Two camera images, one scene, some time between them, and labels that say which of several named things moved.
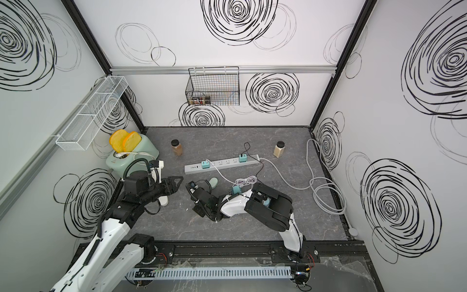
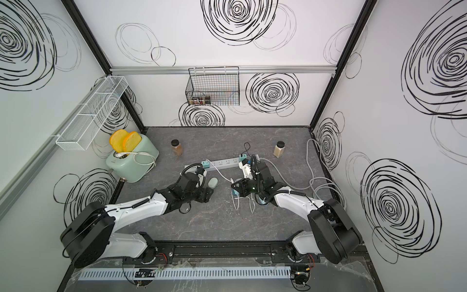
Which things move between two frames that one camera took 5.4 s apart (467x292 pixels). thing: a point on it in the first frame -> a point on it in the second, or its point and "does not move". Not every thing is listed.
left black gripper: (173, 188) -> (205, 194)
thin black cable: (253, 157) does not move
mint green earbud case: (213, 182) does not move
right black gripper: (198, 208) -> (243, 187)
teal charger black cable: (242, 158) does not move
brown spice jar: (176, 147) does not move
